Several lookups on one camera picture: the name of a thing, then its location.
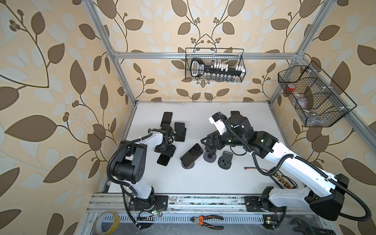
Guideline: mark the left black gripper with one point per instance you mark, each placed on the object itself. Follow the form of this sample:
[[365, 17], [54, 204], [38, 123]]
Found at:
[[170, 152]]

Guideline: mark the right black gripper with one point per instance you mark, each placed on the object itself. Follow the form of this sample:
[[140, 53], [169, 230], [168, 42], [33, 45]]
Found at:
[[214, 136]]

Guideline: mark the green phone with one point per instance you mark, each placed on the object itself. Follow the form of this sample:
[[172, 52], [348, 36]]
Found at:
[[210, 147], [235, 113]]

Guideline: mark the purple edged phone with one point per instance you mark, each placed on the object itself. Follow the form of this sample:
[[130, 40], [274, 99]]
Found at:
[[166, 119]]

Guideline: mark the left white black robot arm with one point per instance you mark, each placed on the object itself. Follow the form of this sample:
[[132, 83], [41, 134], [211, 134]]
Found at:
[[126, 168]]

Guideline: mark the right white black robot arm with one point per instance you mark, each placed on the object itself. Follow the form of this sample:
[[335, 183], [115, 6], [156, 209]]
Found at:
[[323, 192]]

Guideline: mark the round black stand front right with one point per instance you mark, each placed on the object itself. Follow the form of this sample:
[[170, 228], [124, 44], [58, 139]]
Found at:
[[225, 161]]

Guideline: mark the black rectangular stand left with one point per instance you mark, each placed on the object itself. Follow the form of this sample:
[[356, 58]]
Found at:
[[180, 132]]

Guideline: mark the round dark stand front left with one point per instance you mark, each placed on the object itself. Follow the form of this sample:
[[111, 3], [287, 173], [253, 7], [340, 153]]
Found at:
[[188, 167]]

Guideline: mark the black socket tool set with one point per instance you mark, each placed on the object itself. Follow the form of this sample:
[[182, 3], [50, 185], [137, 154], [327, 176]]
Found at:
[[198, 68]]

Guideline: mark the black charger board with connectors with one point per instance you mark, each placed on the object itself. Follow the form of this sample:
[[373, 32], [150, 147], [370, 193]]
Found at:
[[283, 181]]

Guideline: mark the red capped item in basket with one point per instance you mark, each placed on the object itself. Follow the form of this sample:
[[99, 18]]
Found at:
[[290, 87]]

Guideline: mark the yellow tape roll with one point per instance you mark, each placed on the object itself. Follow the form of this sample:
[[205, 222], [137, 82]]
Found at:
[[107, 223]]

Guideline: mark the black adjustable wrench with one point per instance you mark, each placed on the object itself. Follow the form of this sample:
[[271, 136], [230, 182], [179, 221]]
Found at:
[[304, 228]]

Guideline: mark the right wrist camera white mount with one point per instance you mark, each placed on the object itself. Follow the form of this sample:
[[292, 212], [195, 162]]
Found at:
[[220, 122]]

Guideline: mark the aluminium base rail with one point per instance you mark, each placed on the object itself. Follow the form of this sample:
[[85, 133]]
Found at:
[[199, 214]]

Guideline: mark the black wire basket back wall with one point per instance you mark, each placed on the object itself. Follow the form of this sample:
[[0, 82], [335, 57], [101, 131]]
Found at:
[[230, 56]]

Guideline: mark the black wire basket wall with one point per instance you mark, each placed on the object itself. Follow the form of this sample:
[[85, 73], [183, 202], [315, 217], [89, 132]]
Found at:
[[230, 56], [318, 99]]

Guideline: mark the black wire basket right wall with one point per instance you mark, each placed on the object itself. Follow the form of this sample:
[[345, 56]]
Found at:
[[318, 99]]

